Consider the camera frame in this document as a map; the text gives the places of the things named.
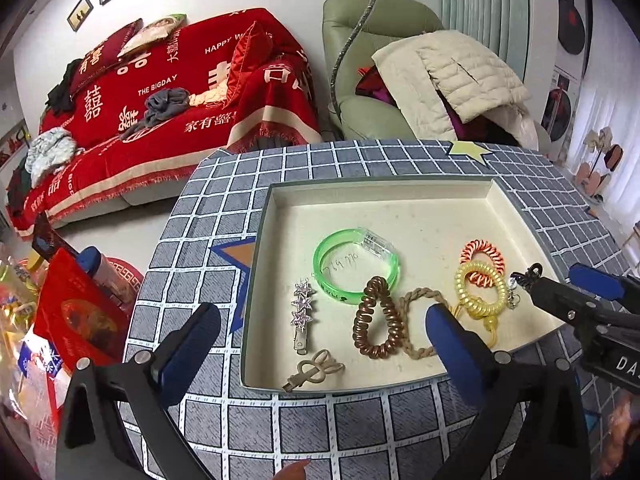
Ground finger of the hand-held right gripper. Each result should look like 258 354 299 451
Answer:
568 262 640 306
529 277 603 332

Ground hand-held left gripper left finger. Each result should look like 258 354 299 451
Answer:
55 302 222 480

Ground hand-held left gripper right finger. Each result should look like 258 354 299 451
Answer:
424 302 587 480

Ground black clip with charm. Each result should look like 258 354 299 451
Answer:
508 262 544 310

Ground beige braided hair tie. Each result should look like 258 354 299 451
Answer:
397 287 454 360

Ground yellow spiral hair tie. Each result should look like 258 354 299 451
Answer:
453 258 505 346

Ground orange spiral hair tie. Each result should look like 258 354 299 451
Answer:
458 239 505 287

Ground brown spiral hair tie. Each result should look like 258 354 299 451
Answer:
352 275 404 360

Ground silver star hair clip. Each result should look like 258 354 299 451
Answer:
291 281 315 351

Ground beige bow hair clip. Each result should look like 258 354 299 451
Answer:
282 349 346 392

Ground cream shallow tray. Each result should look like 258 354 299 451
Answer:
240 175 581 396

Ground green plastic bangle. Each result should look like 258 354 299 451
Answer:
313 227 401 307

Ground person's right hand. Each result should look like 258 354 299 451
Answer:
606 399 640 479

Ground person's left hand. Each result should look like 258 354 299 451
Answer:
276 461 309 480

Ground red round patterned tin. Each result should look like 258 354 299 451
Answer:
107 257 147 307

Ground blue and orange star sticker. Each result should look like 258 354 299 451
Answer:
208 237 259 336

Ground wooden shape decorations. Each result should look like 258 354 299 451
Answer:
574 126 627 199

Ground red snack bag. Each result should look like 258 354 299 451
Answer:
32 248 134 374

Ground bottle with blue cap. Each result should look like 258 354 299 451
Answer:
77 245 134 307

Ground white and blue packet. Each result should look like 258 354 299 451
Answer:
16 334 72 392

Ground yellow star sticker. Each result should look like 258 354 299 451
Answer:
447 139 496 165

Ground dark patterned packet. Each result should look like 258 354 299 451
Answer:
30 212 77 262

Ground white sheer curtain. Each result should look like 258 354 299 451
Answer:
565 0 640 226

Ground cream down jacket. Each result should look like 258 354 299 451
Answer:
370 29 539 149

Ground white knitted garment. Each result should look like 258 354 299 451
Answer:
24 127 84 187

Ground grey crumpled garment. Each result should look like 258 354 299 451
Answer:
119 87 192 141

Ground red and purple clothes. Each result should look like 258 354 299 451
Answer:
355 64 397 107

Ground pale green pleated curtain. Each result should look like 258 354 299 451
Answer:
439 0 534 79

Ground black garment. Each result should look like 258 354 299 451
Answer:
45 58 84 114

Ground red blanket sofa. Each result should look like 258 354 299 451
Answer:
7 7 324 237

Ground red satin cushion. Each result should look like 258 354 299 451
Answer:
227 20 274 107

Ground red embroidered cushion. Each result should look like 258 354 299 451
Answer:
69 18 144 99

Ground portrait print cushion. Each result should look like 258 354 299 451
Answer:
117 13 187 59

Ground pale green armchair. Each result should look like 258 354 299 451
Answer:
322 0 552 154

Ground small framed picture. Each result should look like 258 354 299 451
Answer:
67 0 95 34

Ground wall poster with black disc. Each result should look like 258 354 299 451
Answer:
554 0 594 69
539 72 582 144

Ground silver flexible hose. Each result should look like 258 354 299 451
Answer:
329 0 398 112

